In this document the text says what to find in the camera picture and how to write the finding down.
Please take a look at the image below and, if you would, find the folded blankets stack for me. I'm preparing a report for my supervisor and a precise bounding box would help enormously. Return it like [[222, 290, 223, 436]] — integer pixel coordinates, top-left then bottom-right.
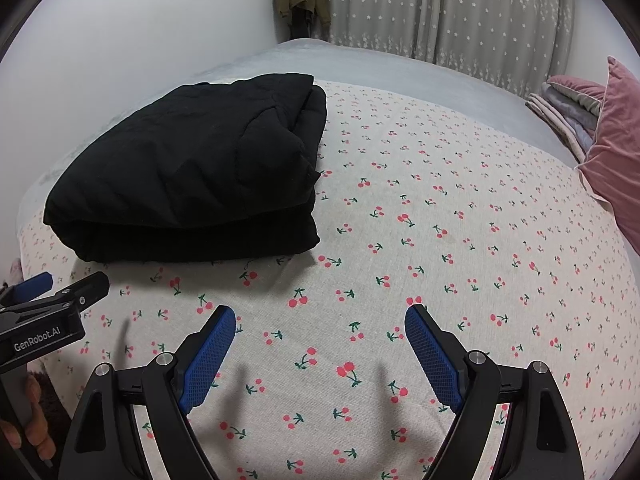
[[525, 75, 605, 162]]

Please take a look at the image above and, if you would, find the grey dotted curtain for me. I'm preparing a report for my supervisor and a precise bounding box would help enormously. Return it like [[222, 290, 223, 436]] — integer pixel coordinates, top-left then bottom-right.
[[329, 0, 574, 98]]

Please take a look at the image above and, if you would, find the person's left hand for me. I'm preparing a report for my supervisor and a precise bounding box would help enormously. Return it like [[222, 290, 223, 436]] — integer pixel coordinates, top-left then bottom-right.
[[1, 373, 56, 460]]

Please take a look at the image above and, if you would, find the cherry print bed cover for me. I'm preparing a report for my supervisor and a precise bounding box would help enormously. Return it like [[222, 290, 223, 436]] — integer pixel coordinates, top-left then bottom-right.
[[20, 81, 639, 479]]

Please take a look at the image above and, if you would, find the black quilted jacket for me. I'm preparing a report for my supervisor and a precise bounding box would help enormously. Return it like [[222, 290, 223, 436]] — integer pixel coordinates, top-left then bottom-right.
[[43, 73, 326, 263]]

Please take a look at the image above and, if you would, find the pink velvet pillow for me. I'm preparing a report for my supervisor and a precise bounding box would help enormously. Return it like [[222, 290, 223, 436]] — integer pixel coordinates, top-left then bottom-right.
[[577, 56, 640, 250]]

